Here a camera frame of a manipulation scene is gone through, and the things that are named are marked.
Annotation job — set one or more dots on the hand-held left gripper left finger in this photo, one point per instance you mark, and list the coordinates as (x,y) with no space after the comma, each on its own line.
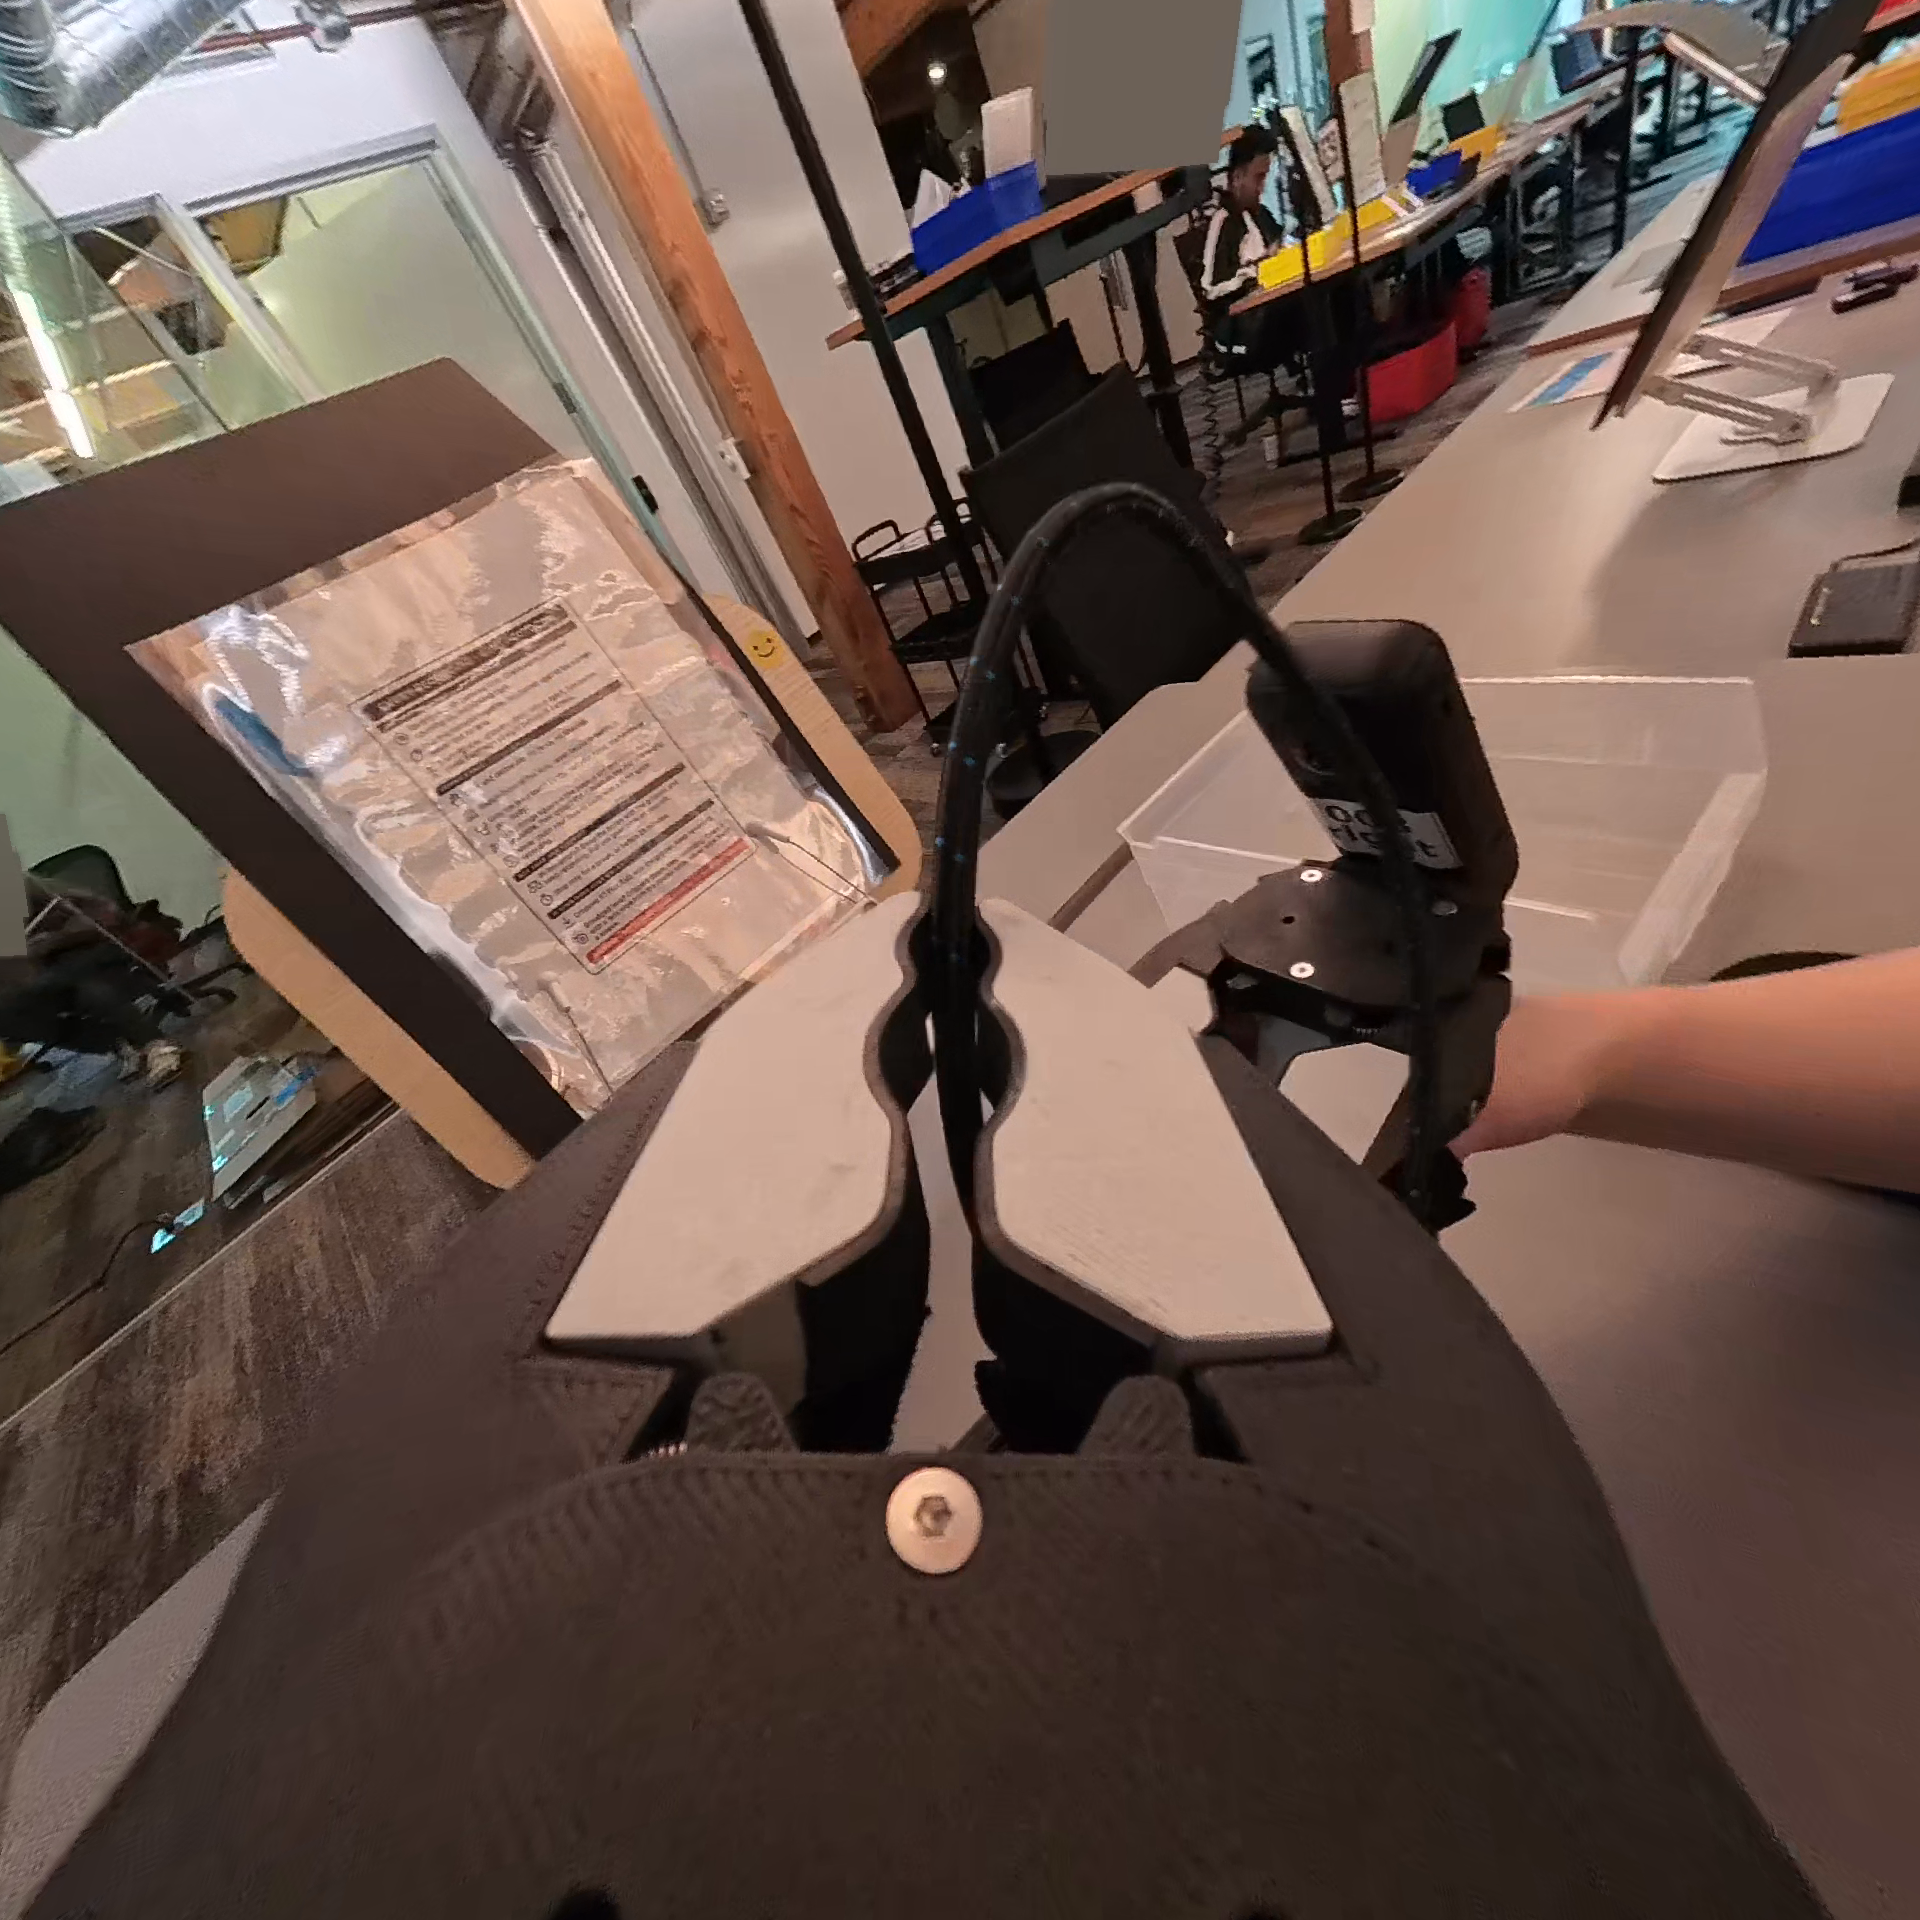
(733,1171)

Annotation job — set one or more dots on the black flat device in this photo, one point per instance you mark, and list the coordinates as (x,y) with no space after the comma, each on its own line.
(1860,608)

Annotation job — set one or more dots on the black office chair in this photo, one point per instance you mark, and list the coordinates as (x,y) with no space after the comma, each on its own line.
(1108,630)
(1035,382)
(89,961)

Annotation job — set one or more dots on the large blue bin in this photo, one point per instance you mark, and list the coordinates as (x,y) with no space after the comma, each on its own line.
(1844,194)

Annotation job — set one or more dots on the silver air duct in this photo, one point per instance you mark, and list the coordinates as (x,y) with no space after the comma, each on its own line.
(105,61)

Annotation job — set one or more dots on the wooden post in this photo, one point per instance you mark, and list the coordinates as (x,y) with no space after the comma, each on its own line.
(704,299)

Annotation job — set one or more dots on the wooden top desk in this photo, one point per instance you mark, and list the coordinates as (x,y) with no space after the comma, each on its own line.
(1035,248)

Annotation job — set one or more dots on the black chair armrest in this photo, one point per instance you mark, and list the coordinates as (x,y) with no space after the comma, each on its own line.
(1786,967)

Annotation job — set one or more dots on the white metal stand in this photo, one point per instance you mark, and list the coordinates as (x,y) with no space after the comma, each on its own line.
(1815,434)

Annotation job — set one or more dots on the black stand pole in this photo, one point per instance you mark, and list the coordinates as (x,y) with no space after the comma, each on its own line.
(853,255)

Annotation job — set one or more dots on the yellow storage bins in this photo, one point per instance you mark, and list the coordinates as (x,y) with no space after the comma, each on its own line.
(1305,259)

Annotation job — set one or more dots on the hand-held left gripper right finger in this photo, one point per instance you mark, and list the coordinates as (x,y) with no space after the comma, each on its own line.
(1140,1184)

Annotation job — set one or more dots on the blue printed sheet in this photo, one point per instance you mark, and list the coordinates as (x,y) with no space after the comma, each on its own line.
(1569,377)

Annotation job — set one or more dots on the red storage bin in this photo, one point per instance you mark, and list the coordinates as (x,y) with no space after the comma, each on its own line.
(1411,375)

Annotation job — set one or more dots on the white cardboard box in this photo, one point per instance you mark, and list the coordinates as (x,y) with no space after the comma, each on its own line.
(263,1119)

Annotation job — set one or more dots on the thin dark sign board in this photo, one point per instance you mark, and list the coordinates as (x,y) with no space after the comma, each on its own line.
(1724,248)

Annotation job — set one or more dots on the black framed instruction sign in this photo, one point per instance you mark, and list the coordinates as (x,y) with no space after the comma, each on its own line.
(493,751)

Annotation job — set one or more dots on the person's right hand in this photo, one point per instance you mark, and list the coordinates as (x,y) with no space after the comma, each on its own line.
(1530,1073)

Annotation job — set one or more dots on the blue storage bin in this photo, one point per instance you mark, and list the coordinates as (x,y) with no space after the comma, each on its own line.
(975,225)

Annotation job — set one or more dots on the clear plastic bin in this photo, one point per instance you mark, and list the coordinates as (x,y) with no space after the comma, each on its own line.
(1621,809)

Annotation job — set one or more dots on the person's right forearm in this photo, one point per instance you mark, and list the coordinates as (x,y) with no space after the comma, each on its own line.
(1756,1066)

